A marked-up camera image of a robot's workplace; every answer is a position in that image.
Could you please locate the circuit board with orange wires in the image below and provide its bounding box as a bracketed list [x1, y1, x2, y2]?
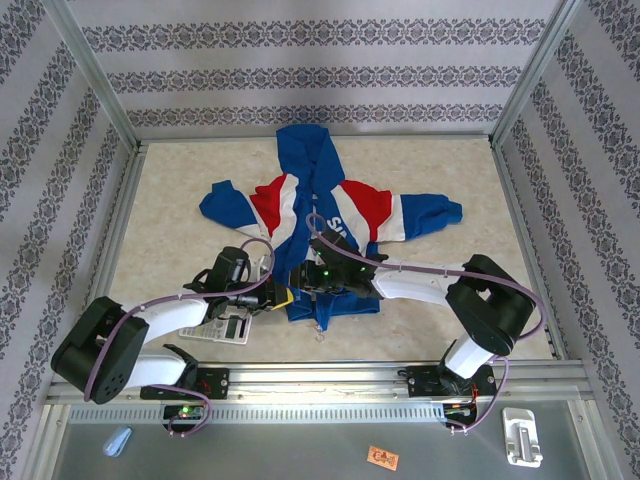
[443, 400, 477, 420]

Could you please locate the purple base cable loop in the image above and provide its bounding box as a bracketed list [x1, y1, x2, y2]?
[447, 357, 512, 436]
[149, 383, 214, 439]

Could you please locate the light blue plastic object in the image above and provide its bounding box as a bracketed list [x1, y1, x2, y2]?
[102, 424, 134, 459]

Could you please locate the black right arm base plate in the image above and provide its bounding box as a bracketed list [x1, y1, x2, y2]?
[405, 363, 497, 402]

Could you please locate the slotted grey cable duct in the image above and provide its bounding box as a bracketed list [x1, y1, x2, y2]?
[67, 402, 447, 426]

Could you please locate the aluminium frame post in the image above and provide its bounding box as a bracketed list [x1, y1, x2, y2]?
[42, 0, 144, 151]
[489, 0, 589, 147]

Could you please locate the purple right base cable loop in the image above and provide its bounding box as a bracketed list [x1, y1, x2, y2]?
[447, 357, 512, 436]

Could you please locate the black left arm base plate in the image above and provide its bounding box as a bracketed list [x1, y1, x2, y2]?
[139, 366, 231, 402]

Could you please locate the circuit board with green light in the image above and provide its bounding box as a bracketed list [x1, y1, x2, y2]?
[162, 404, 206, 422]

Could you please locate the white calculator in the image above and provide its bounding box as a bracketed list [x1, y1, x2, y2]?
[178, 310, 250, 346]

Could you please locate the orange printed card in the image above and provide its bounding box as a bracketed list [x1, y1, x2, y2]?
[366, 444, 401, 472]

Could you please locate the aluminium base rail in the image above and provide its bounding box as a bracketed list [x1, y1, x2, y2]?
[47, 360, 596, 402]

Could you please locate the white plastic holder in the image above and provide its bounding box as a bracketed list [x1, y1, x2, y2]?
[501, 407, 545, 469]

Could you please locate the blue red white zip jacket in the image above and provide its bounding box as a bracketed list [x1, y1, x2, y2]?
[198, 124, 464, 334]

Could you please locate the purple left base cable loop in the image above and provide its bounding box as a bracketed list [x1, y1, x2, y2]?
[149, 383, 214, 439]

